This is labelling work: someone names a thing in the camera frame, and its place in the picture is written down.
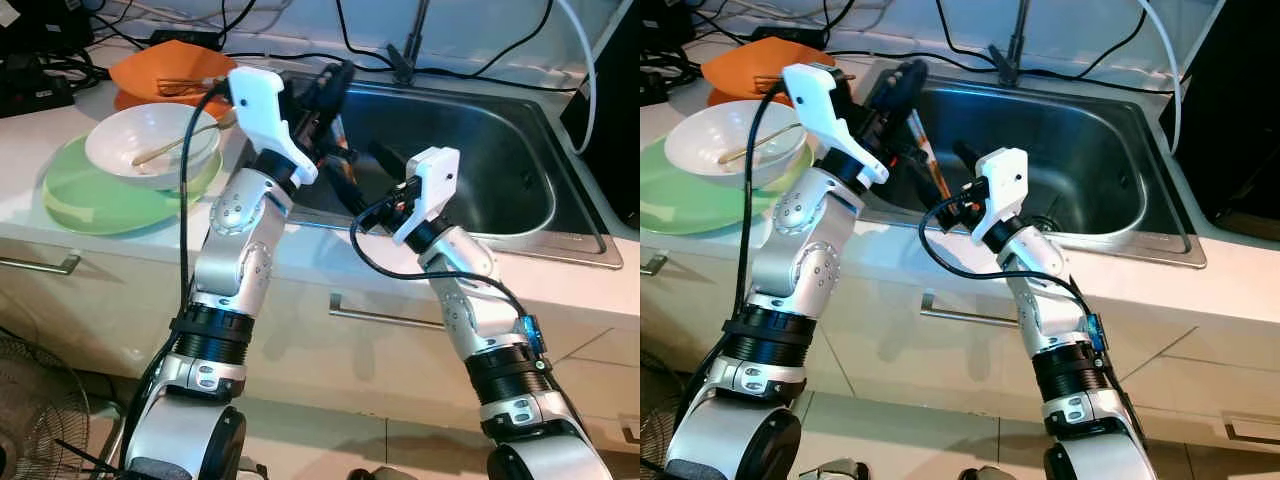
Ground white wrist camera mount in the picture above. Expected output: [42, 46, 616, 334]
[972, 147, 1031, 246]
[228, 65, 319, 186]
[393, 147, 461, 246]
[782, 62, 889, 186]

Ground wooden chopsticks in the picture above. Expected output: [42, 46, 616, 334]
[130, 118, 239, 168]
[717, 120, 801, 166]

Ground green plate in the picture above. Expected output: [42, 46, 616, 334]
[42, 135, 226, 236]
[640, 138, 791, 236]

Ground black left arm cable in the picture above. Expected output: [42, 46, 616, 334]
[733, 78, 793, 311]
[176, 80, 237, 311]

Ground white bowl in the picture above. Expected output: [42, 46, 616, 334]
[664, 100, 811, 189]
[85, 102, 223, 191]

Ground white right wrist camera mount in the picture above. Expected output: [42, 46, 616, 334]
[393, 147, 461, 246]
[972, 147, 1031, 246]

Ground black tangled cables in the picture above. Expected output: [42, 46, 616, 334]
[0, 0, 101, 56]
[640, 0, 701, 51]

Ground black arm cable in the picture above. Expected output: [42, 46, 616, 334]
[733, 78, 793, 311]
[918, 192, 1101, 331]
[176, 80, 237, 311]
[350, 195, 533, 331]

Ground orange bowl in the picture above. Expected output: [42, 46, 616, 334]
[108, 42, 241, 101]
[700, 40, 831, 101]

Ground orange plate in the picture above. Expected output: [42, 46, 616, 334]
[112, 88, 191, 116]
[706, 88, 781, 113]

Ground round wire fan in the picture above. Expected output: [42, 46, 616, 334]
[640, 395, 691, 480]
[0, 330, 96, 480]

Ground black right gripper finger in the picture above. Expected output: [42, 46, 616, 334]
[370, 143, 411, 186]
[955, 140, 991, 179]
[336, 168, 369, 217]
[926, 168, 956, 214]

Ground black power strip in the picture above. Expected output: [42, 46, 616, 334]
[0, 50, 76, 116]
[640, 45, 671, 106]

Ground orange stick utensil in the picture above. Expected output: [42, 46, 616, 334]
[908, 108, 949, 199]
[333, 115, 353, 196]

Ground long metal drawer handle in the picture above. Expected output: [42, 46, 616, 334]
[920, 290, 1036, 331]
[330, 292, 446, 331]

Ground black wall cable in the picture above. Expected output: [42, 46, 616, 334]
[470, 0, 557, 77]
[936, 0, 1001, 73]
[1070, 0, 1151, 77]
[335, 0, 401, 73]

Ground black appliance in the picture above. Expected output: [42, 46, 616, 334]
[1160, 0, 1280, 226]
[560, 0, 641, 226]

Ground black power adapter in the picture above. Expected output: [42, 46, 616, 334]
[750, 25, 826, 49]
[150, 28, 223, 51]

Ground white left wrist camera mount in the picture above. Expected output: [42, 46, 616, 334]
[782, 62, 889, 186]
[228, 65, 319, 186]

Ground black faucet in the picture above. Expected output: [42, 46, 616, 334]
[988, 0, 1033, 86]
[388, 0, 433, 86]

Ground white hose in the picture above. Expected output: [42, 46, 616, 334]
[1140, 0, 1183, 156]
[555, 0, 601, 156]

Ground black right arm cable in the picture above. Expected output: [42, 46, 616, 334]
[918, 192, 1101, 331]
[350, 195, 533, 331]

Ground stainless steel sink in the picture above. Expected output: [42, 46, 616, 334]
[225, 70, 626, 271]
[830, 65, 1206, 271]

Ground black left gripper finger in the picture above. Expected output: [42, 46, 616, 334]
[874, 58, 930, 113]
[312, 58, 357, 113]

